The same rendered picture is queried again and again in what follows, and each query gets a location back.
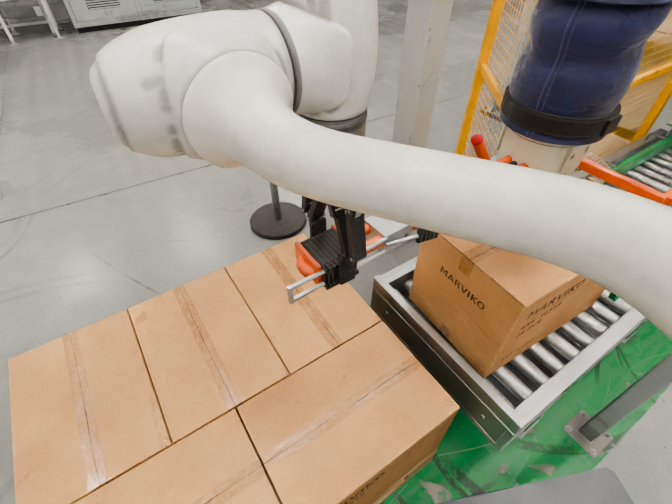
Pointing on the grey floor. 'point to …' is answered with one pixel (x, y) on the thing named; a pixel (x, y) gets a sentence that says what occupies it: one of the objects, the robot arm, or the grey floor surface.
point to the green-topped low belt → (37, 21)
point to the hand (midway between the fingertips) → (332, 254)
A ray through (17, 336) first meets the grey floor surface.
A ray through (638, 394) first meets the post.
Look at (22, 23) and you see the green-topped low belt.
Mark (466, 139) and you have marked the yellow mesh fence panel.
